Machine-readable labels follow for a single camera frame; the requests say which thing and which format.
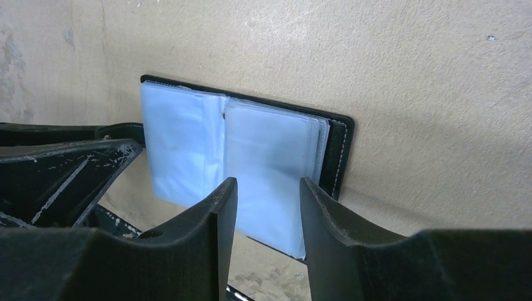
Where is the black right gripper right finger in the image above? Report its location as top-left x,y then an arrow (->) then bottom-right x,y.
300,178 -> 531,300

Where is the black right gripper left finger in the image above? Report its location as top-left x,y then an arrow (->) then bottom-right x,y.
1,177 -> 238,300

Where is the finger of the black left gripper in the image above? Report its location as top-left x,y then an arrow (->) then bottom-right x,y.
1,139 -> 143,227
1,122 -> 99,147

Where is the black leather card holder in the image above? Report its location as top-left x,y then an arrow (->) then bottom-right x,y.
94,74 -> 356,263

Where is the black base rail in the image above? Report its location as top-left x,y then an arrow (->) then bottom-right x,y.
82,205 -> 253,301

